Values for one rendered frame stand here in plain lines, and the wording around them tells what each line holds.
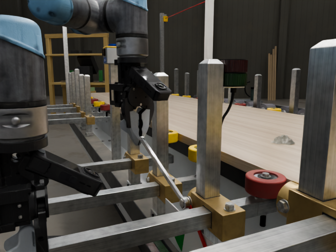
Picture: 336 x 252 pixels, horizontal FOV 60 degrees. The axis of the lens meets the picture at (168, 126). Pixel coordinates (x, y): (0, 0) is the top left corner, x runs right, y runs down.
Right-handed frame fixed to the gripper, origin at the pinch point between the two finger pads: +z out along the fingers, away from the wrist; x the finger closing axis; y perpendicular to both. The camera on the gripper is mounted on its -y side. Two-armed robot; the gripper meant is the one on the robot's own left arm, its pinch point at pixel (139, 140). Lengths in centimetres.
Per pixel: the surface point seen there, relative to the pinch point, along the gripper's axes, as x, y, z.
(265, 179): -8.6, -29.0, 4.4
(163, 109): -9.1, 1.1, -6.8
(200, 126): 0.5, -19.6, -6.2
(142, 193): -0.7, 0.2, 13.9
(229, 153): -21.0, -12.3, 4.8
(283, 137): -43.8, -16.6, 3.4
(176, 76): -185, 168, -13
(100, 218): -65, 132, 95
